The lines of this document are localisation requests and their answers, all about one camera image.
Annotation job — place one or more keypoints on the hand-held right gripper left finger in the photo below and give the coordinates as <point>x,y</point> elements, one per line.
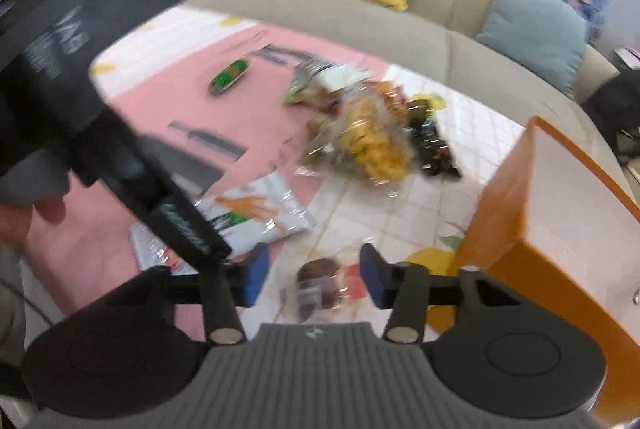
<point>256,276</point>

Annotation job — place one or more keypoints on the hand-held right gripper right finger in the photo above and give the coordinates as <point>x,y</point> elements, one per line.
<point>375,281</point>

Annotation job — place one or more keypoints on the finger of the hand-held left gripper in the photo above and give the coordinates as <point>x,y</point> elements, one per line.
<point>170,204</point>

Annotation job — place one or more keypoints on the chocolate muffin packet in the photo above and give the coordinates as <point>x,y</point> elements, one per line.
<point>320,279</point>

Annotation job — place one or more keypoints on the white snack packet orange print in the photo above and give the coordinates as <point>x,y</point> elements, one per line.
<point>260,209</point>

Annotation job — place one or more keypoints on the orange box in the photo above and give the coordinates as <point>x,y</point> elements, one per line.
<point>505,209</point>

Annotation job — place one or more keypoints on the dark yellow-green snack packet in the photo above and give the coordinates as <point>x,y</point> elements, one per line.
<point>432,144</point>

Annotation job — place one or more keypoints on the clear bag of yellow snacks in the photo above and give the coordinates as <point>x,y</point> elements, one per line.
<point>370,139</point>

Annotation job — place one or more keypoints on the person's left hand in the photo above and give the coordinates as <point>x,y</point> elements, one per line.
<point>40,215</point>

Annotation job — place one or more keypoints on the silver snack packet red edge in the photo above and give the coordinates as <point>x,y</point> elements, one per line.
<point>150,245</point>

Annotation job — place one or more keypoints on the pink white printed tablecloth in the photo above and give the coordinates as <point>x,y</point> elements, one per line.
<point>165,109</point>

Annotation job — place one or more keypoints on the green white snack packet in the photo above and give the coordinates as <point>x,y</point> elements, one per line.
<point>310,81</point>

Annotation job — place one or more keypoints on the beige sofa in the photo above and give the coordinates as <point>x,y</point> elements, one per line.
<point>350,26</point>

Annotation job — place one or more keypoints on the black bag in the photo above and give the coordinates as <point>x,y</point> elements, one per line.
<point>615,109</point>

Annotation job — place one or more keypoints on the light blue pillow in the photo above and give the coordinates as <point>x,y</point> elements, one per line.
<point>535,29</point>

